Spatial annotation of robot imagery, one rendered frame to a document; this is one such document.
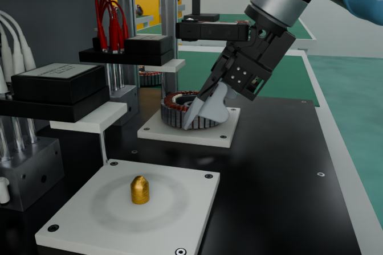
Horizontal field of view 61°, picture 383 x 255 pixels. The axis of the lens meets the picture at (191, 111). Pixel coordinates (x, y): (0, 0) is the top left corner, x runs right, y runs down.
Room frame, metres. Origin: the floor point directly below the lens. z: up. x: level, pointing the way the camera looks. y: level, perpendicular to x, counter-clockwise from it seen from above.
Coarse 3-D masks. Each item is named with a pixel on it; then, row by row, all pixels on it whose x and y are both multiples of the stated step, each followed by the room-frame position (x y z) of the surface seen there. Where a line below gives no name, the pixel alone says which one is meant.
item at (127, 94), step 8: (120, 88) 0.58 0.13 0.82; (128, 88) 0.58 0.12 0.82; (136, 88) 0.59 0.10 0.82; (112, 96) 0.53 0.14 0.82; (120, 96) 0.53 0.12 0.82; (128, 96) 0.56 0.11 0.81; (136, 96) 0.59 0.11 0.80; (128, 104) 0.55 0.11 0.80; (136, 104) 0.59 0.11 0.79; (128, 112) 0.55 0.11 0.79; (136, 112) 0.59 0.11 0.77; (120, 120) 0.52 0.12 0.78
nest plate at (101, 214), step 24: (120, 168) 0.36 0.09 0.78; (144, 168) 0.36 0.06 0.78; (168, 168) 0.36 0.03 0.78; (96, 192) 0.31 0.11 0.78; (120, 192) 0.31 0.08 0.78; (168, 192) 0.31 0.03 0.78; (192, 192) 0.31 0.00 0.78; (72, 216) 0.27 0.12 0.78; (96, 216) 0.27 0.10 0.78; (120, 216) 0.27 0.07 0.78; (144, 216) 0.27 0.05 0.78; (168, 216) 0.27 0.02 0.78; (192, 216) 0.27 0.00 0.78; (48, 240) 0.24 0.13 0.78; (72, 240) 0.23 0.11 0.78; (96, 240) 0.23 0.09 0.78; (120, 240) 0.23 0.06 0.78; (144, 240) 0.23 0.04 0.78; (168, 240) 0.23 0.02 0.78; (192, 240) 0.23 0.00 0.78
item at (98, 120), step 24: (24, 72) 0.30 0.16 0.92; (48, 72) 0.30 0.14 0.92; (72, 72) 0.30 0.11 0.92; (96, 72) 0.32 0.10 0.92; (24, 96) 0.29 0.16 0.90; (48, 96) 0.28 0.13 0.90; (72, 96) 0.28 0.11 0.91; (96, 96) 0.31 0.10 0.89; (0, 120) 0.31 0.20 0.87; (24, 120) 0.35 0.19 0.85; (48, 120) 0.28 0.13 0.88; (72, 120) 0.27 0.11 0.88; (96, 120) 0.28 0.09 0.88; (0, 144) 0.30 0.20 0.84
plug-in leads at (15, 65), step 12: (0, 12) 0.34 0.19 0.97; (0, 24) 0.35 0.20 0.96; (24, 36) 0.34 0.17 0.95; (24, 48) 0.34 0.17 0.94; (12, 60) 0.35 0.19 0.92; (24, 60) 0.34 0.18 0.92; (0, 72) 0.30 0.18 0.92; (12, 72) 0.34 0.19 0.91; (0, 84) 0.30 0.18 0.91; (0, 96) 0.30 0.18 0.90
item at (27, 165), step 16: (32, 144) 0.34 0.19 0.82; (48, 144) 0.34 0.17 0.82; (0, 160) 0.30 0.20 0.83; (16, 160) 0.31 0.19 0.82; (32, 160) 0.31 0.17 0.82; (48, 160) 0.34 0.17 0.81; (0, 176) 0.29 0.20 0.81; (16, 176) 0.29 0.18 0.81; (32, 176) 0.31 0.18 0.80; (48, 176) 0.33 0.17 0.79; (16, 192) 0.29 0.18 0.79; (32, 192) 0.30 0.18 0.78; (16, 208) 0.29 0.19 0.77
